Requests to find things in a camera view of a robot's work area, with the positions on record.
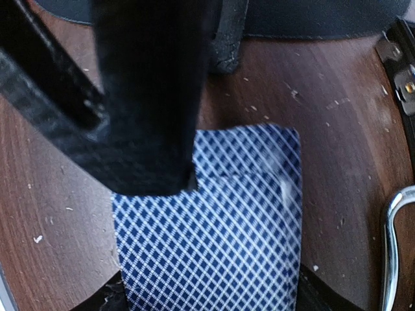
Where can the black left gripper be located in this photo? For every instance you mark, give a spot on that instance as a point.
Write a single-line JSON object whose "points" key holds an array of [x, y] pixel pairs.
{"points": [[136, 133]]}

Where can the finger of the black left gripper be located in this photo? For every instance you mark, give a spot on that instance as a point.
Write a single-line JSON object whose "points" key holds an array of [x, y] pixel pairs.
{"points": [[228, 35]]}

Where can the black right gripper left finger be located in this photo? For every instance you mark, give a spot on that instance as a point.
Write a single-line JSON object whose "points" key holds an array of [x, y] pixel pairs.
{"points": [[110, 297]]}

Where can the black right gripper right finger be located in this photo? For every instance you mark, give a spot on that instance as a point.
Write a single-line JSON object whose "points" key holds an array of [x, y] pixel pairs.
{"points": [[314, 294]]}

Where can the blue checkered playing card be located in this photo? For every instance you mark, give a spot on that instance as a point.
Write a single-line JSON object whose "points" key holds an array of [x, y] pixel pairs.
{"points": [[232, 244]]}

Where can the round black poker mat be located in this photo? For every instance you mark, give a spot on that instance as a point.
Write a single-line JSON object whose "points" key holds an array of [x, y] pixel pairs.
{"points": [[286, 20]]}

